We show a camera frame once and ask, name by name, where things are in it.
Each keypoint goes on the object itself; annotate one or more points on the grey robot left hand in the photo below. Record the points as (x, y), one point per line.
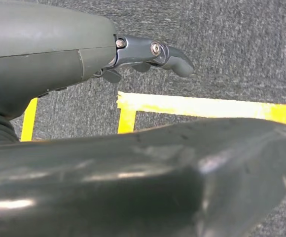
(47, 49)

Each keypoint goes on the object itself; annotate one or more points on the yellow floor tape square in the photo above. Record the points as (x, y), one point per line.
(207, 107)
(29, 119)

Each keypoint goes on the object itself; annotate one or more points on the dark grey robot body shell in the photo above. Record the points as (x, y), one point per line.
(133, 183)

